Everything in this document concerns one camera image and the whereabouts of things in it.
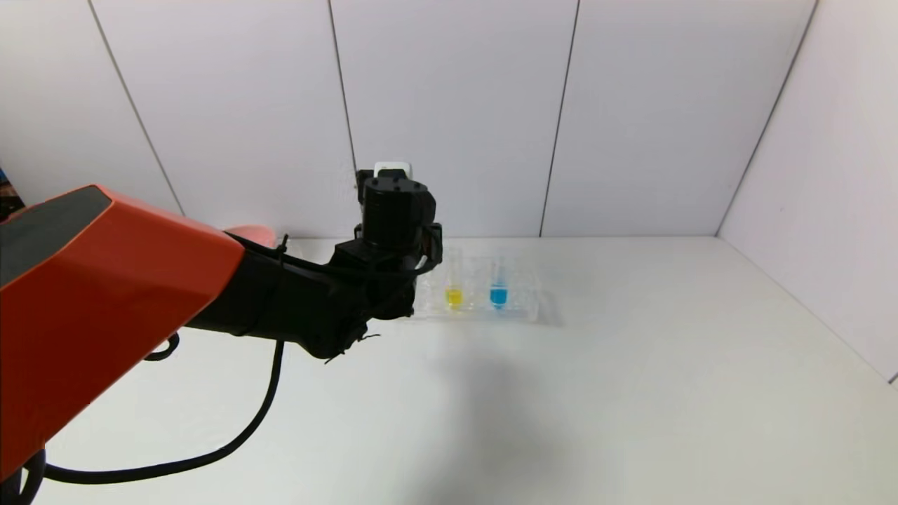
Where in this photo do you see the clear acrylic test tube rack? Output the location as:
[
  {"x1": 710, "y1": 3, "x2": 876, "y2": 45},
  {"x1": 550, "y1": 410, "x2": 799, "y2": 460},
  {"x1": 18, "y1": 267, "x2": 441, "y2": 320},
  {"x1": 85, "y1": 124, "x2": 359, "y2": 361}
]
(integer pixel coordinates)
[{"x1": 414, "y1": 257, "x2": 542, "y2": 324}]

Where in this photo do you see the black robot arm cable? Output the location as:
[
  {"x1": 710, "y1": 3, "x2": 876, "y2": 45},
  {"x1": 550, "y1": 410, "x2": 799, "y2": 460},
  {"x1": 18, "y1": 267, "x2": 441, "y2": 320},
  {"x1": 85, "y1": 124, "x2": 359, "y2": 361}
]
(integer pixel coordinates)
[{"x1": 21, "y1": 333, "x2": 285, "y2": 486}]

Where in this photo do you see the test tube with blue pigment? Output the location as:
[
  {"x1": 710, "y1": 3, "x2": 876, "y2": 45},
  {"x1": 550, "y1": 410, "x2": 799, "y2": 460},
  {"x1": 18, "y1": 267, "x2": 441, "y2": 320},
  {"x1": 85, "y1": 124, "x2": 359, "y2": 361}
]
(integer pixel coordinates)
[{"x1": 490, "y1": 247, "x2": 513, "y2": 309}]

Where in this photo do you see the pink plastic bowl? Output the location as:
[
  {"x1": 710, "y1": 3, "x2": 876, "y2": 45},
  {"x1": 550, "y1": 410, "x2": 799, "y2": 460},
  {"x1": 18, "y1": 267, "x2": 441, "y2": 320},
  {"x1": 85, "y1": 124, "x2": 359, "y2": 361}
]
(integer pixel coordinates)
[{"x1": 224, "y1": 224, "x2": 276, "y2": 248}]

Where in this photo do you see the test tube with yellow pigment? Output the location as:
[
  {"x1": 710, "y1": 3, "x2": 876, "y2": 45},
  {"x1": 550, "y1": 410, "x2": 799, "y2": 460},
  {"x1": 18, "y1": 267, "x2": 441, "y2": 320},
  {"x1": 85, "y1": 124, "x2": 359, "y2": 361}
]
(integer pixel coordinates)
[{"x1": 445, "y1": 247, "x2": 465, "y2": 309}]

